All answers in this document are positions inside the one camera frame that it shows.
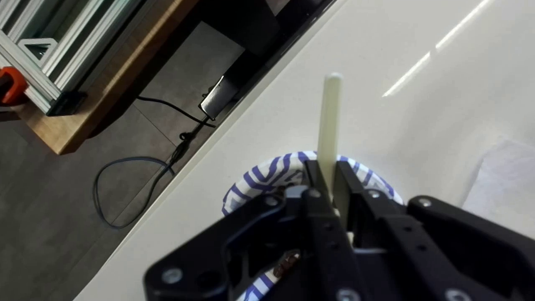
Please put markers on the dark steel dishwasher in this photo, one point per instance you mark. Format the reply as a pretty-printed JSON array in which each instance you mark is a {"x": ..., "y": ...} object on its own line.
[{"x": 261, "y": 27}]

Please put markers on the aluminium frame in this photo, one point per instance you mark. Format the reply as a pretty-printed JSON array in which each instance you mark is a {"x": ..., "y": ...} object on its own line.
[{"x": 42, "y": 72}]

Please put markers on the cream plastic knife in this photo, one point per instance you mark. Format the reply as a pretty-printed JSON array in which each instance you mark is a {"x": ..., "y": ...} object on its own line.
[{"x": 329, "y": 122}]

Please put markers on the blue patterned paper bowl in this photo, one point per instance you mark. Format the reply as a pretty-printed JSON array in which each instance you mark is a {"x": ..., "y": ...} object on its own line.
[{"x": 261, "y": 174}]

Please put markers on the red clamp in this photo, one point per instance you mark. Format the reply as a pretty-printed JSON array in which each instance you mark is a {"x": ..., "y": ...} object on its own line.
[{"x": 10, "y": 84}]

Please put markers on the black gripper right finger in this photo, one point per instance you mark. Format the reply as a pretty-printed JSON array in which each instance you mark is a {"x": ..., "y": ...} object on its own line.
[{"x": 434, "y": 251}]

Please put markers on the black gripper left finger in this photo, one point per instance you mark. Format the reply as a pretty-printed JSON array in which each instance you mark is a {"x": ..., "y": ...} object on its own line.
[{"x": 251, "y": 234}]

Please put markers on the wooden platform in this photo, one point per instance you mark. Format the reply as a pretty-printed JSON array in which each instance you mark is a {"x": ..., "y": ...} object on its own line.
[{"x": 117, "y": 77}]

